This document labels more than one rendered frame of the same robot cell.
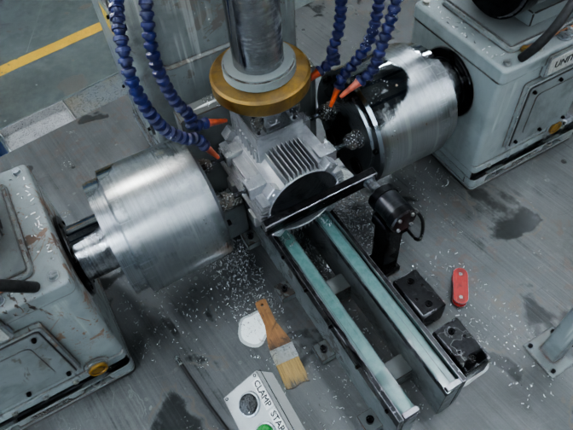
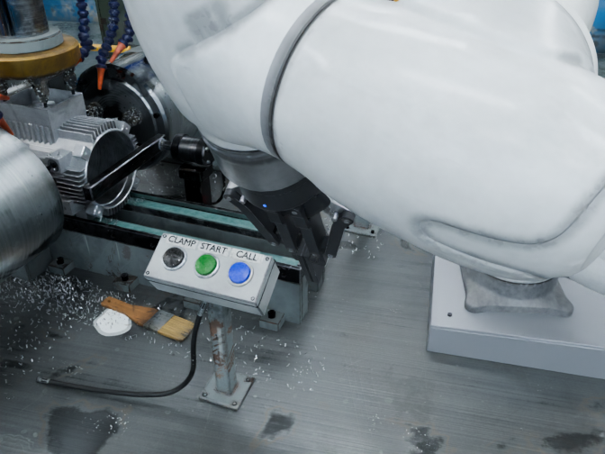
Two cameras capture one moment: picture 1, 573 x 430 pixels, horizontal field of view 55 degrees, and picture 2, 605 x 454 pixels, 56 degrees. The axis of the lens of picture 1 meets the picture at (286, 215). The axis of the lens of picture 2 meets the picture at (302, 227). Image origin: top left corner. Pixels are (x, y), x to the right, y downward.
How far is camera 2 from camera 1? 62 cm
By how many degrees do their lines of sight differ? 38
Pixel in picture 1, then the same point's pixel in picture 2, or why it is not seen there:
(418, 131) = not seen: hidden behind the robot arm
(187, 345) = (45, 367)
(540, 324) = not seen: hidden behind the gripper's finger
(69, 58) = not seen: outside the picture
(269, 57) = (39, 16)
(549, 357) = (364, 225)
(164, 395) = (45, 416)
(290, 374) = (176, 329)
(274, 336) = (139, 313)
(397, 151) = (174, 113)
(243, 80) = (19, 40)
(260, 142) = (50, 114)
